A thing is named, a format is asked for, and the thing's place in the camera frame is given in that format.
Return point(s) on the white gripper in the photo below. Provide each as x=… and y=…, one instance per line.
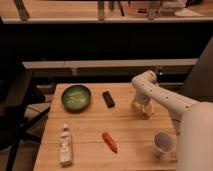
x=140, y=99

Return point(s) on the white sponge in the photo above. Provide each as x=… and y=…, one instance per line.
x=147, y=109

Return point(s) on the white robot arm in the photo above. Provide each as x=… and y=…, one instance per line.
x=195, y=141

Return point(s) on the green ceramic bowl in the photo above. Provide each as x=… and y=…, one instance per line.
x=76, y=97

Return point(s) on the black rectangular block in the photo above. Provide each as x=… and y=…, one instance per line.
x=108, y=99

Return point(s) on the white paper cup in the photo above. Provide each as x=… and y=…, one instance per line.
x=162, y=143

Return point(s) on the orange carrot toy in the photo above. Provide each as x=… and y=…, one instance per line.
x=110, y=142

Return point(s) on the wooden table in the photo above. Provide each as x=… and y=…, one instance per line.
x=131, y=132

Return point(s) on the white plastic bottle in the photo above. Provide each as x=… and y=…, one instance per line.
x=65, y=146

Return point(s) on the black office chair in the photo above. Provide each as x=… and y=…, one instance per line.
x=17, y=91

